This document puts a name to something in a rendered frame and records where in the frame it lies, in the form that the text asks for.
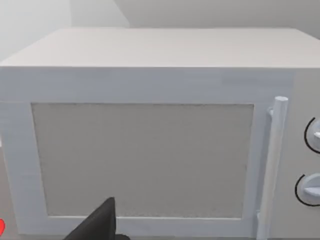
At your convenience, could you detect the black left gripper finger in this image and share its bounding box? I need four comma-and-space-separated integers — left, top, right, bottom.
62, 196, 131, 240

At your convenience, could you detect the pale microwave door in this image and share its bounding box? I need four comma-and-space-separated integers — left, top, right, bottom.
0, 66, 296, 238

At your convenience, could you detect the pale microwave oven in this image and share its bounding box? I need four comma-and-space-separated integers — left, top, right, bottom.
0, 27, 320, 240

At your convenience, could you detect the pale microwave knob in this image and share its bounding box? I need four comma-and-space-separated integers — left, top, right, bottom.
294, 173, 320, 208
303, 116, 320, 154

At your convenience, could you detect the pale microwave door handle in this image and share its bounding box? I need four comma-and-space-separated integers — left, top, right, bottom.
255, 96, 289, 240

